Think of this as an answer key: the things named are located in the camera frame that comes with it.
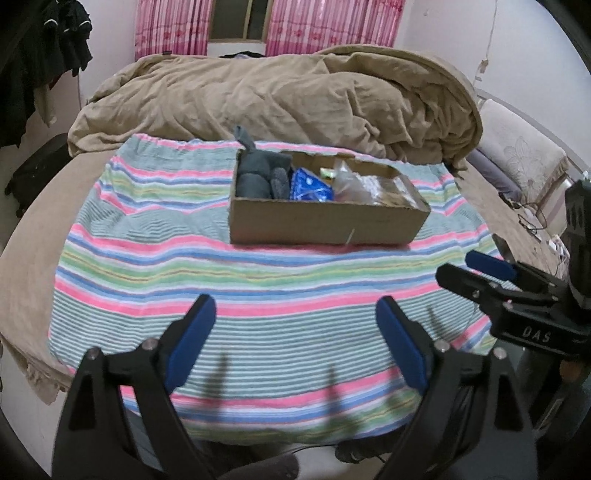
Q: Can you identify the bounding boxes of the black suitcase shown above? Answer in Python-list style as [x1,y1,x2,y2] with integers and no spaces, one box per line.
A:
[4,134,70,217]

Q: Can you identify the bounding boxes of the brown cardboard box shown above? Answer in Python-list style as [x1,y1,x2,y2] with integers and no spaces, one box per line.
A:
[229,148,431,246]

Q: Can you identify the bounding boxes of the tangled cables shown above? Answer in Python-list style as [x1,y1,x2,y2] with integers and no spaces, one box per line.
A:
[499,194,550,232]

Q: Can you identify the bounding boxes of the tan bed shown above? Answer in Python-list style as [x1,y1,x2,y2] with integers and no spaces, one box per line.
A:
[0,152,566,404]

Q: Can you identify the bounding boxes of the white power strip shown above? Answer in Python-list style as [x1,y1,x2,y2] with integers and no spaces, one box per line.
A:
[547,235,571,259]

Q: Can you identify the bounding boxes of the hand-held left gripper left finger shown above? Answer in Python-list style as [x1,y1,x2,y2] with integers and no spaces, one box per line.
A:
[51,294,218,480]

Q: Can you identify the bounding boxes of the black shoe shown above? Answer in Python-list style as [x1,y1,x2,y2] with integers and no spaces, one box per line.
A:
[335,443,386,462]

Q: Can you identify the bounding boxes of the tan duvet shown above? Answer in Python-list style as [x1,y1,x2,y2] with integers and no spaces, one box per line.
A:
[68,45,484,169]

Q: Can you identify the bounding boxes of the pink curtain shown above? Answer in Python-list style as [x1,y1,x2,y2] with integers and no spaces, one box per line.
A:
[265,0,407,56]
[135,0,214,61]

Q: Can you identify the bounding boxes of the blue snack packet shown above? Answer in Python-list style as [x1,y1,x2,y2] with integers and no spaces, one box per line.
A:
[290,167,334,202]

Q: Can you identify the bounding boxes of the striped blanket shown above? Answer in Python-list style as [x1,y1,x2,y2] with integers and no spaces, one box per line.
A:
[48,134,502,444]

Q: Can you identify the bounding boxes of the clear plastic bag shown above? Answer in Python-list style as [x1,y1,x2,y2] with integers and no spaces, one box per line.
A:
[332,158,426,209]

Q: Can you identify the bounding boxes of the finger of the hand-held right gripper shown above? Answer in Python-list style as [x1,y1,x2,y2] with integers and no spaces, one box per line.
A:
[436,263,513,319]
[465,250,561,298]

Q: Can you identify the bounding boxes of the floral beige cushion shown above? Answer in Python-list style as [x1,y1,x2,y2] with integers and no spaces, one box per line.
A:
[478,99,570,204]

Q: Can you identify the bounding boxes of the wall cable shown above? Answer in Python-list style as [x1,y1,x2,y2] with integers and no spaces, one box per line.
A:
[475,0,497,84]

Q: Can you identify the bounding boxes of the black hanging clothes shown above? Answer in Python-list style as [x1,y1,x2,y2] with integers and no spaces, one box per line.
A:
[0,0,93,148]

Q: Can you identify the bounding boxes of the window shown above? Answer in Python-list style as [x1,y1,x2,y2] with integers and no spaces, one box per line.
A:
[209,0,273,43]

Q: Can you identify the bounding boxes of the grey fleece cloth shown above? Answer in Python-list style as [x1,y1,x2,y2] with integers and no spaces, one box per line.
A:
[235,126,293,200]

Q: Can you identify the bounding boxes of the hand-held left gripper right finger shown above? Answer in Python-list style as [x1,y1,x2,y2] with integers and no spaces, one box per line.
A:
[369,296,539,480]

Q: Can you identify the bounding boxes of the grey blue pillow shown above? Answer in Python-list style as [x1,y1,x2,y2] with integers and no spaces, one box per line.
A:
[466,150,525,199]

